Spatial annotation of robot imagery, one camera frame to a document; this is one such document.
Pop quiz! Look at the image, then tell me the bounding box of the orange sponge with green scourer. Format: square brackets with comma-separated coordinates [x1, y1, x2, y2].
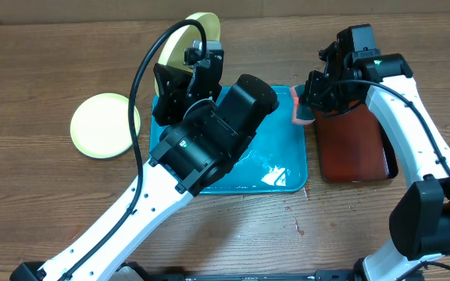
[290, 84, 316, 126]

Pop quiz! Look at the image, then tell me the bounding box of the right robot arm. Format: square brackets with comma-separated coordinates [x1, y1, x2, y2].
[295, 40, 450, 280]

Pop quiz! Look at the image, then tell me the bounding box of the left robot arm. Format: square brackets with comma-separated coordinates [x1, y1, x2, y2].
[11, 48, 279, 281]

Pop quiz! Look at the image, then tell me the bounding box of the black tray with red inside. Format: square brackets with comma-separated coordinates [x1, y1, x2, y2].
[314, 105, 398, 183]

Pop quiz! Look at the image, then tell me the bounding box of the teal plastic tray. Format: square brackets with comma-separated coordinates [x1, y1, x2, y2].
[148, 85, 309, 195]

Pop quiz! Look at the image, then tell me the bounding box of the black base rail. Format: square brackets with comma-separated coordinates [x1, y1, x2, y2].
[111, 262, 366, 281]

